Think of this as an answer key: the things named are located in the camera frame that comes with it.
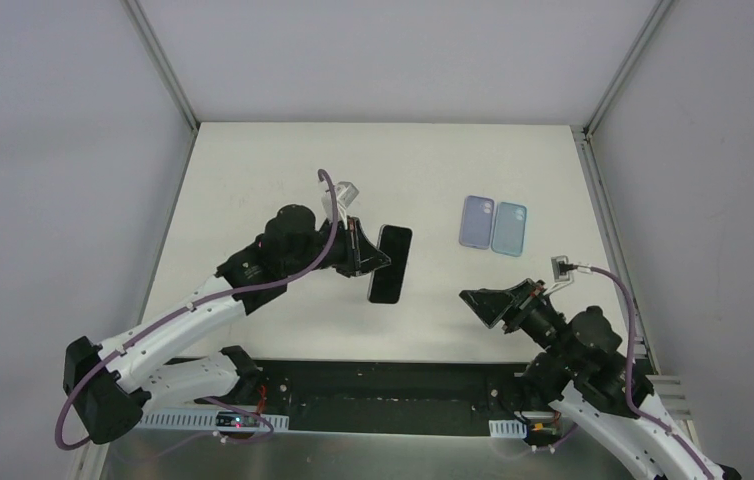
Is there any black phone light blue case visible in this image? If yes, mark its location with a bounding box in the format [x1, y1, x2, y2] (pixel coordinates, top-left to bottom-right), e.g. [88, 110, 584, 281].
[367, 225, 413, 305]

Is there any lavender phone case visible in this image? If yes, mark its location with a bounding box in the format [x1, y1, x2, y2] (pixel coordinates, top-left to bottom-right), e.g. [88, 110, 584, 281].
[458, 195, 495, 249]

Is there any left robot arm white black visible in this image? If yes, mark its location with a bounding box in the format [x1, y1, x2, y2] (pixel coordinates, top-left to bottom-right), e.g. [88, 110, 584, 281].
[54, 205, 391, 450]

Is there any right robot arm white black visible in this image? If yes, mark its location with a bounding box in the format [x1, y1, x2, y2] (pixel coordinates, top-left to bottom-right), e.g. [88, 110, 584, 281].
[459, 279, 741, 479]

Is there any right controller board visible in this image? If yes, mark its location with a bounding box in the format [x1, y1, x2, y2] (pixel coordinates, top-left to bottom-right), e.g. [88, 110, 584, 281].
[526, 421, 562, 443]

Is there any controller board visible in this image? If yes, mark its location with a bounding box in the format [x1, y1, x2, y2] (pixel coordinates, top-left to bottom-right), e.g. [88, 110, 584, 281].
[215, 411, 262, 431]
[526, 421, 562, 443]

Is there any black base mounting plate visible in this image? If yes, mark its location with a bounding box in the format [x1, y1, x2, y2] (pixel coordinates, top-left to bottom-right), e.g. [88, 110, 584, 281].
[219, 360, 554, 437]

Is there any left controller board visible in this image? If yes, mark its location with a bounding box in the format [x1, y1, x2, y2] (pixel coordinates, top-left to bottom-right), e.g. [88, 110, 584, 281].
[215, 411, 262, 431]

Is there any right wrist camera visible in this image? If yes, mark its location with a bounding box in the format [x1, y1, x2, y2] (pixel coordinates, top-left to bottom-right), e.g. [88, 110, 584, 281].
[547, 255, 579, 295]

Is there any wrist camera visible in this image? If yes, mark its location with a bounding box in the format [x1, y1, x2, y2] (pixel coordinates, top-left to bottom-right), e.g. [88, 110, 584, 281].
[322, 181, 359, 221]
[547, 255, 579, 295]

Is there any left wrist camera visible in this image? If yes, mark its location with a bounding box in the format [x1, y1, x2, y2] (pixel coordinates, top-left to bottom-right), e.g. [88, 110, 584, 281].
[322, 181, 359, 221]

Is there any right white cable duct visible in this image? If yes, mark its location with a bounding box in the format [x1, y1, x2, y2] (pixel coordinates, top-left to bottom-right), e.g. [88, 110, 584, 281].
[488, 419, 528, 439]

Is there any white cable duct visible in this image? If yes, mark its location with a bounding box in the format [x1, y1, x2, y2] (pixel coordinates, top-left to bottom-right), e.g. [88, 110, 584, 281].
[488, 419, 528, 439]
[136, 408, 289, 433]

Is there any right aluminium frame rail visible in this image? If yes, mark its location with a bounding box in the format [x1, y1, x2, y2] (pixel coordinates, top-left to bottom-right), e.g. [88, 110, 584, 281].
[571, 126, 692, 422]

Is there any left white cable duct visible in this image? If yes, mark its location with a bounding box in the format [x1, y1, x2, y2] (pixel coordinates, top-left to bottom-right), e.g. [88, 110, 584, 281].
[136, 408, 289, 433]

